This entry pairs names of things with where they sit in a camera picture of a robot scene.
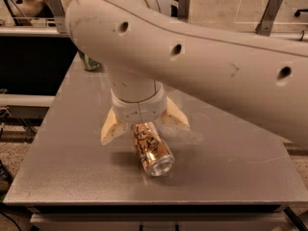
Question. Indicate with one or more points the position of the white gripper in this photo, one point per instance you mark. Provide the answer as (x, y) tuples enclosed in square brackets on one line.
[(140, 111)]

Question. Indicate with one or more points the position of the orange soda can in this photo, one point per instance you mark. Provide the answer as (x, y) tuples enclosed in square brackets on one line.
[(156, 157)]

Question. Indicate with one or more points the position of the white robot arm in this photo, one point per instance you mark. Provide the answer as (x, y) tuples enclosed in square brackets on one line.
[(262, 80)]

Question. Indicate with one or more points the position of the green soda can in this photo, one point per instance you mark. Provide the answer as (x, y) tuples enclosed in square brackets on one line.
[(89, 63)]

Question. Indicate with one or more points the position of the middle metal bracket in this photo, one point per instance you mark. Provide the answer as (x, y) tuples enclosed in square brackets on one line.
[(183, 10)]

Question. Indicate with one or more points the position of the left metal bracket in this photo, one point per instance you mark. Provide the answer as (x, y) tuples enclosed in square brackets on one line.
[(57, 10)]

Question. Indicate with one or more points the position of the metal rail barrier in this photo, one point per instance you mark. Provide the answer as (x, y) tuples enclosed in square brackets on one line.
[(51, 32)]

